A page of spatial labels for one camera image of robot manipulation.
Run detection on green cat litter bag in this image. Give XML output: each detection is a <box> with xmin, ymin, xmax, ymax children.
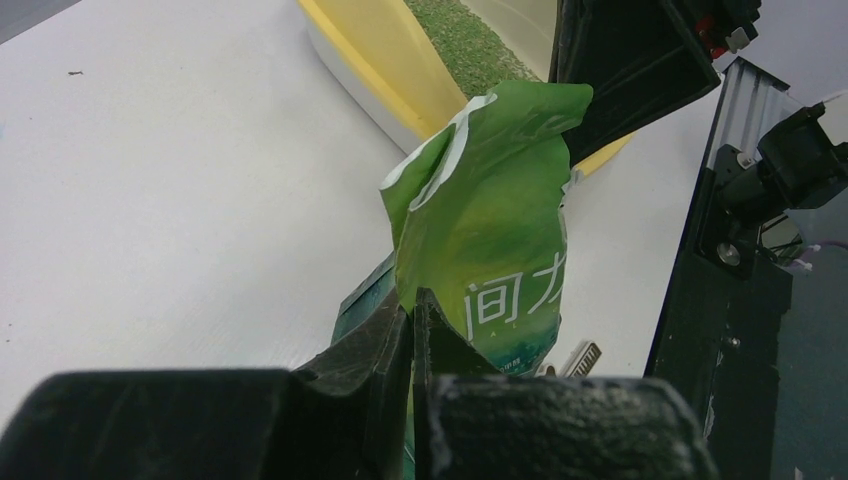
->
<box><xmin>331</xmin><ymin>80</ymin><xmax>594</xmax><ymax>379</ymax></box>

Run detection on yellow litter box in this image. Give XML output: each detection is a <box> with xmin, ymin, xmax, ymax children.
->
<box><xmin>296</xmin><ymin>0</ymin><xmax>637</xmax><ymax>179</ymax></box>

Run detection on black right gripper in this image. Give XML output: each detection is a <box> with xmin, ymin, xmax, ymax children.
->
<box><xmin>549</xmin><ymin>0</ymin><xmax>762</xmax><ymax>165</ymax></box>

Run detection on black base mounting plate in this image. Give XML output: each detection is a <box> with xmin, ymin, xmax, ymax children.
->
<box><xmin>642</xmin><ymin>56</ymin><xmax>796</xmax><ymax>480</ymax></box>

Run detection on green litter granules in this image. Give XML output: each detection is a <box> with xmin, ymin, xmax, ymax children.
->
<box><xmin>405</xmin><ymin>0</ymin><xmax>539</xmax><ymax>98</ymax></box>

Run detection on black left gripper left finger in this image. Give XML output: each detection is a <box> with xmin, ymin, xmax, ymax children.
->
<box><xmin>1</xmin><ymin>293</ymin><xmax>412</xmax><ymax>479</ymax></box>

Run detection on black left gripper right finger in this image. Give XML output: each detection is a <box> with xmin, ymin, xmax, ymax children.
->
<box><xmin>412</xmin><ymin>288</ymin><xmax>719</xmax><ymax>479</ymax></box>

